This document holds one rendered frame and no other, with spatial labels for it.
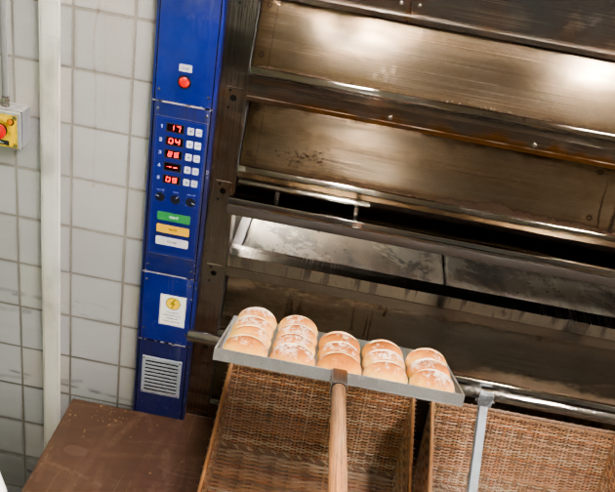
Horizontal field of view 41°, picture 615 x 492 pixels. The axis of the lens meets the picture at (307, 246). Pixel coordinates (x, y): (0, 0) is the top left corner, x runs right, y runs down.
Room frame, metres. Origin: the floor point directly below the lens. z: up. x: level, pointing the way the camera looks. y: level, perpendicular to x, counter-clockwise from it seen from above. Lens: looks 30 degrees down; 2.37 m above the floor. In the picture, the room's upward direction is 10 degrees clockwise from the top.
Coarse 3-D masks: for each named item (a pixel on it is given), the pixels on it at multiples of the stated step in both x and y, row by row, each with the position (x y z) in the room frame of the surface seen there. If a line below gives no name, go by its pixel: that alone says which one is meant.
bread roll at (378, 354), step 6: (384, 348) 1.54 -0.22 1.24; (366, 354) 1.52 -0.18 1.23; (372, 354) 1.51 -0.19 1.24; (378, 354) 1.51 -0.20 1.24; (384, 354) 1.51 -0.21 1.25; (390, 354) 1.51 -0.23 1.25; (396, 354) 1.52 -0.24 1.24; (366, 360) 1.51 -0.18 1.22; (372, 360) 1.50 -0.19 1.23; (396, 360) 1.51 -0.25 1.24; (402, 360) 1.52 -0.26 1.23; (366, 366) 1.50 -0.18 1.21; (402, 366) 1.50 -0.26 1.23
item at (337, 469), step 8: (336, 384) 1.32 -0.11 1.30; (336, 392) 1.27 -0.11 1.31; (344, 392) 1.28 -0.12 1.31; (336, 400) 1.23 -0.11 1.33; (344, 400) 1.24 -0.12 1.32; (336, 408) 1.19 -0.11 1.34; (344, 408) 1.20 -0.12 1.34; (336, 416) 1.15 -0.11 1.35; (344, 416) 1.16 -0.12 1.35; (336, 424) 1.12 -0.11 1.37; (344, 424) 1.13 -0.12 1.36; (336, 432) 1.08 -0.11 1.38; (344, 432) 1.09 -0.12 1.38; (336, 440) 1.05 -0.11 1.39; (344, 440) 1.06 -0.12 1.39; (336, 448) 1.02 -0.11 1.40; (344, 448) 1.03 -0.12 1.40; (336, 456) 0.99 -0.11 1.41; (344, 456) 1.00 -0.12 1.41; (336, 464) 0.96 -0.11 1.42; (344, 464) 0.97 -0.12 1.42; (328, 472) 0.95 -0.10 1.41; (336, 472) 0.93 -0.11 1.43; (344, 472) 0.94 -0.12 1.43; (328, 480) 0.92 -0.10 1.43; (336, 480) 0.91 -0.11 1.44; (344, 480) 0.92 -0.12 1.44; (328, 488) 0.90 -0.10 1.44; (336, 488) 0.89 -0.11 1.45; (344, 488) 0.89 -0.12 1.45
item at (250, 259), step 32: (256, 256) 1.94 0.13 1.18; (288, 256) 1.97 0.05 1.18; (352, 288) 1.92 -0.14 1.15; (384, 288) 1.92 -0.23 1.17; (416, 288) 1.92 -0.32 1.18; (448, 288) 1.95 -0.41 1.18; (512, 320) 1.90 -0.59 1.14; (544, 320) 1.90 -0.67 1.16; (576, 320) 1.90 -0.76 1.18; (608, 320) 1.93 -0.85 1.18
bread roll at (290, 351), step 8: (288, 344) 1.45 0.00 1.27; (296, 344) 1.46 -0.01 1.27; (272, 352) 1.44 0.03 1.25; (280, 352) 1.43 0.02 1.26; (288, 352) 1.43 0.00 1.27; (296, 352) 1.43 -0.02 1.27; (304, 352) 1.43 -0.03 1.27; (288, 360) 1.42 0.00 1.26; (296, 360) 1.42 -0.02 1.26; (304, 360) 1.42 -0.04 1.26; (312, 360) 1.43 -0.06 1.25
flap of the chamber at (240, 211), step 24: (240, 192) 1.88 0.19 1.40; (264, 192) 1.92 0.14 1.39; (240, 216) 1.78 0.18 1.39; (264, 216) 1.78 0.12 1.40; (288, 216) 1.78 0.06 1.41; (360, 216) 1.87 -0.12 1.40; (384, 216) 1.91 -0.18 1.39; (408, 216) 1.94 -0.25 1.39; (384, 240) 1.77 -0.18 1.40; (408, 240) 1.77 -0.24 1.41; (480, 240) 1.85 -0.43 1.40; (504, 240) 1.88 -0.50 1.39; (528, 240) 1.92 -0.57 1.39; (504, 264) 1.76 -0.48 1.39; (528, 264) 1.76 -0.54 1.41; (600, 264) 1.84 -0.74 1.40
